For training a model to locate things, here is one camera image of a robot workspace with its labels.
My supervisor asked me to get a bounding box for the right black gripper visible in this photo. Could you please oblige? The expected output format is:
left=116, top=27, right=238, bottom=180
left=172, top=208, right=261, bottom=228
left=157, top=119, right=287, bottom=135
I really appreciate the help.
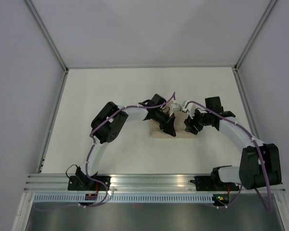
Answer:
left=184, top=108, right=211, bottom=135

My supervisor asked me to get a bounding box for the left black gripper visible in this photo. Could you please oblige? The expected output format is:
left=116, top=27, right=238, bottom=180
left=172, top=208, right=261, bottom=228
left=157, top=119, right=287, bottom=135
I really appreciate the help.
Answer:
left=153, top=110, right=175, bottom=138

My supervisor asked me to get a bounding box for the beige cloth napkin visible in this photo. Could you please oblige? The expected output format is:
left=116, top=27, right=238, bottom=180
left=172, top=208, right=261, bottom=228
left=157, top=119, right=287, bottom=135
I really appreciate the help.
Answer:
left=149, top=100, right=196, bottom=139

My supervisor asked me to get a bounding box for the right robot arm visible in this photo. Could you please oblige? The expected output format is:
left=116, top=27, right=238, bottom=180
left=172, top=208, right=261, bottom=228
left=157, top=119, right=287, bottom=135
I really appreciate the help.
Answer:
left=182, top=96, right=282, bottom=190

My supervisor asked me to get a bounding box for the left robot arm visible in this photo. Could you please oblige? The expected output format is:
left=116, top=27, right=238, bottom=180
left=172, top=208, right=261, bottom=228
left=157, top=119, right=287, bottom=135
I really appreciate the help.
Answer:
left=67, top=93, right=176, bottom=192

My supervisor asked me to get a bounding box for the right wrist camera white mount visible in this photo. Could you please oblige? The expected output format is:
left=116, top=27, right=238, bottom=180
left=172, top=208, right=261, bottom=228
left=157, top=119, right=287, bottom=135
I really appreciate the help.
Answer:
left=181, top=101, right=196, bottom=114

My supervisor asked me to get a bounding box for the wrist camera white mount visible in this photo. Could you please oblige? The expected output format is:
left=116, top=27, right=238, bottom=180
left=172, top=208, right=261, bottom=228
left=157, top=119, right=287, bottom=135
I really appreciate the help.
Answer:
left=181, top=101, right=196, bottom=114
left=169, top=103, right=182, bottom=115

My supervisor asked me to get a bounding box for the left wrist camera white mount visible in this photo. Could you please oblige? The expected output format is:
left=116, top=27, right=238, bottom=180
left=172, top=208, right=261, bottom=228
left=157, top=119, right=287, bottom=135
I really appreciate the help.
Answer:
left=169, top=103, right=182, bottom=115

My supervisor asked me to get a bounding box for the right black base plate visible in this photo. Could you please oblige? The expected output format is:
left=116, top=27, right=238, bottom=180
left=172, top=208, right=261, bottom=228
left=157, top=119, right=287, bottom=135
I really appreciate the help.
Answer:
left=190, top=176, right=239, bottom=193

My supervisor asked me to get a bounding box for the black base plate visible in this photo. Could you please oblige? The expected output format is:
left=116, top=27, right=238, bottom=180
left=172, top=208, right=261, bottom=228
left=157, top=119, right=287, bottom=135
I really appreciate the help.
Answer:
left=190, top=176, right=239, bottom=193
left=67, top=175, right=111, bottom=192

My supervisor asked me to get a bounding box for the right aluminium frame post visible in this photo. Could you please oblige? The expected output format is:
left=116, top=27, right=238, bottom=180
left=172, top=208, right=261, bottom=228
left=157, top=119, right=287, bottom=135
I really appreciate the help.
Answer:
left=232, top=0, right=279, bottom=138

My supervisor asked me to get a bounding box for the aluminium frame post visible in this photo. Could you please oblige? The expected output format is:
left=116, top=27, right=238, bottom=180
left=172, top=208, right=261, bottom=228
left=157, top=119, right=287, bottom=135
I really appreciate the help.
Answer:
left=24, top=0, right=69, bottom=73
left=232, top=0, right=279, bottom=138

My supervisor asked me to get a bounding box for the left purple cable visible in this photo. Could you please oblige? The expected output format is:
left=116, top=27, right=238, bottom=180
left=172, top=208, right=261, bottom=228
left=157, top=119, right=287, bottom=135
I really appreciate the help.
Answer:
left=33, top=91, right=177, bottom=212

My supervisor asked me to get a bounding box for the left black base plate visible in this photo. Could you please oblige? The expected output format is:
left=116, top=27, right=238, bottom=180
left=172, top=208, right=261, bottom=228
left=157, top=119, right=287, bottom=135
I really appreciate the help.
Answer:
left=67, top=175, right=111, bottom=192

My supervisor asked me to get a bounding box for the left aluminium frame post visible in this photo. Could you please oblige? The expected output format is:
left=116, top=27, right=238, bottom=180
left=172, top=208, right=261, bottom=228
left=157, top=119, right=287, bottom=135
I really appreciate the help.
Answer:
left=24, top=0, right=69, bottom=73

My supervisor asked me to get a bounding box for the aluminium front rail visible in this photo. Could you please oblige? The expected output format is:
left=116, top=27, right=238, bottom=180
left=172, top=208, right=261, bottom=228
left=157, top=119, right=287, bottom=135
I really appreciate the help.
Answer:
left=23, top=173, right=286, bottom=193

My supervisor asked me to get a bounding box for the white slotted cable duct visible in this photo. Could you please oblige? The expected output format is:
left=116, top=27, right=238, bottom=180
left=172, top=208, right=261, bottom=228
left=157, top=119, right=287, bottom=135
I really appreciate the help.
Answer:
left=34, top=193, right=214, bottom=204

